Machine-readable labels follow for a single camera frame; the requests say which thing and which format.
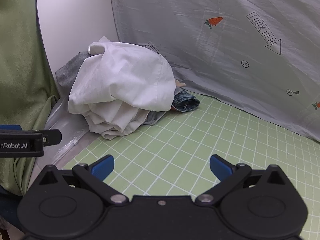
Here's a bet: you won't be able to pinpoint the grey garment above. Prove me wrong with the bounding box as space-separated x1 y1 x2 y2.
55 52 88 91

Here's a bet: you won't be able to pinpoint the blue jeans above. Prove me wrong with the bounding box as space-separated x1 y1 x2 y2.
141 85 200 126

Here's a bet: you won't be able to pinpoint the white garment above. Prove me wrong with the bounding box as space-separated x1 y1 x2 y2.
68 36 175 140

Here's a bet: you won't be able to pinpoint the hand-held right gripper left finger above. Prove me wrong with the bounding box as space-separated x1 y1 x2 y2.
37 154 129 205

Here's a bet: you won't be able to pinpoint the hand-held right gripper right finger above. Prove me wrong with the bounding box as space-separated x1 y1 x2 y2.
195 154 287 205

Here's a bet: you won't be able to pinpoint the grey carrot-print sheet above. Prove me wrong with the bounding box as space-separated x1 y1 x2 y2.
107 0 320 143

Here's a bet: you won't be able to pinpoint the white rounded panel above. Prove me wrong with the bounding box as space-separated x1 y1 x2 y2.
36 0 119 98

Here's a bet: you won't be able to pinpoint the green grid mat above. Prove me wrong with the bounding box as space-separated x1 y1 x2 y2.
61 90 320 240

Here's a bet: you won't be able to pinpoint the green curtain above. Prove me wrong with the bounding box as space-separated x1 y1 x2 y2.
0 0 61 196

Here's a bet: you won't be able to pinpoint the clear plastic bag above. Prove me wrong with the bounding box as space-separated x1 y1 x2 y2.
35 95 96 170

